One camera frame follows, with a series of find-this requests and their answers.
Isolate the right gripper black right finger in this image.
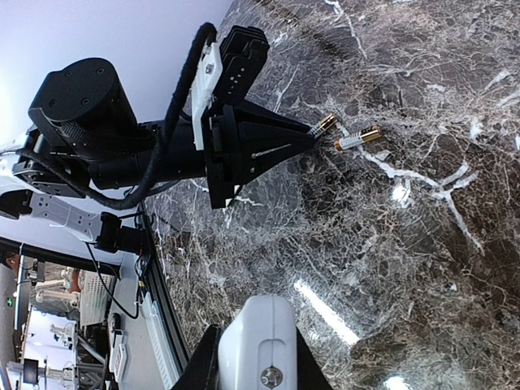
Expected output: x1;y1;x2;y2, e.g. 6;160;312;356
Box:
297;329;332;390

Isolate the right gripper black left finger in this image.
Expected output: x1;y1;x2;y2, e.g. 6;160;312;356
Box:
171;325;223;390

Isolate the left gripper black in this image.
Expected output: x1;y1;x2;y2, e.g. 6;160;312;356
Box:
202;100;316;210

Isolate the white remote control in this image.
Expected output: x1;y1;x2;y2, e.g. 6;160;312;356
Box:
218;296;297;389

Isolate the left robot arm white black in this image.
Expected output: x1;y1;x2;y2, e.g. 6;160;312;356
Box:
1;58;318;254

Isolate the black front rail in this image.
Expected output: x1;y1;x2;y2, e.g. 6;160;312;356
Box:
136;205;190;372

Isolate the white slotted cable duct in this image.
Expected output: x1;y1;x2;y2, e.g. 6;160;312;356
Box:
140;292;180;389

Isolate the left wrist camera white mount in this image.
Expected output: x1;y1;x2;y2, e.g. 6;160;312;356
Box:
190;24;270;150

